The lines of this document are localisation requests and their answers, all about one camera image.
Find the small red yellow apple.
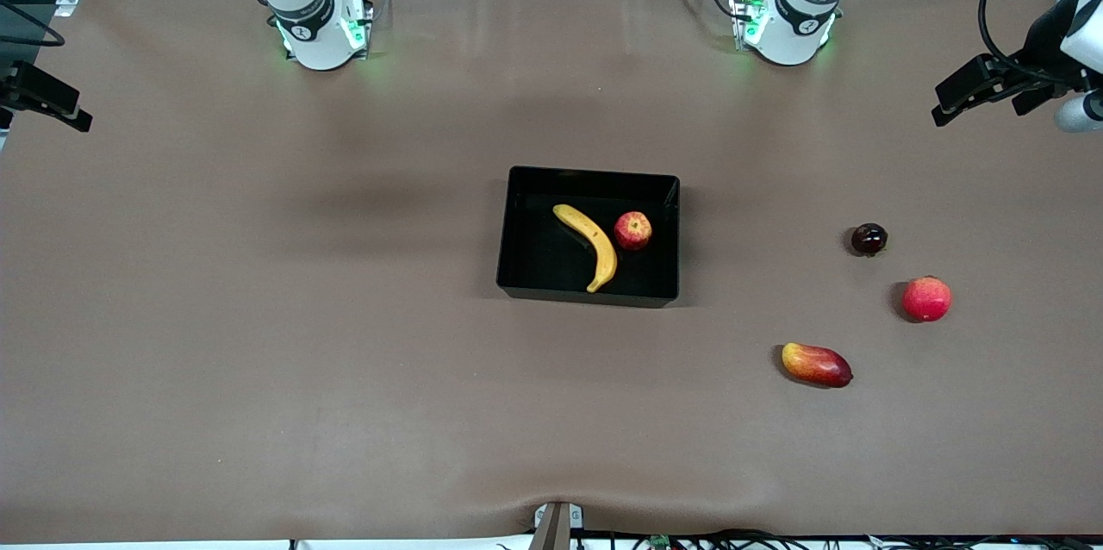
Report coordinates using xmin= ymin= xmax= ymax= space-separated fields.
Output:
xmin=614 ymin=210 xmax=653 ymax=253

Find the yellow banana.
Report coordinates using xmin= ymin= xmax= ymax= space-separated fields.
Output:
xmin=552 ymin=203 xmax=619 ymax=294

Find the black plastic box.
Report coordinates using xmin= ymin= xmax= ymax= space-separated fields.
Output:
xmin=495 ymin=166 xmax=682 ymax=309

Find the dark purple plum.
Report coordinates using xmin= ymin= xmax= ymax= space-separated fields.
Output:
xmin=851 ymin=222 xmax=889 ymax=258

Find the round red apple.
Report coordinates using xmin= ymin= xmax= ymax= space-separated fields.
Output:
xmin=901 ymin=275 xmax=953 ymax=323

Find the brown table mat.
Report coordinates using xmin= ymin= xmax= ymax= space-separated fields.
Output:
xmin=0 ymin=0 xmax=1103 ymax=544

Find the red yellow mango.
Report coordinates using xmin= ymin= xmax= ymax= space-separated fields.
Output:
xmin=781 ymin=342 xmax=854 ymax=389

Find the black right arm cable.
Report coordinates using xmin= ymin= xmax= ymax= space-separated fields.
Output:
xmin=0 ymin=3 xmax=67 ymax=48

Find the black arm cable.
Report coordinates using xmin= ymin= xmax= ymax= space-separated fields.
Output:
xmin=977 ymin=0 xmax=1103 ymax=90
xmin=0 ymin=3 xmax=67 ymax=48

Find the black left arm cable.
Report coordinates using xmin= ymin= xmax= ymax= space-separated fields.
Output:
xmin=977 ymin=0 xmax=1103 ymax=90

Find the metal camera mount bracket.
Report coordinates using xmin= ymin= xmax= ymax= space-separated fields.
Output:
xmin=533 ymin=501 xmax=585 ymax=550

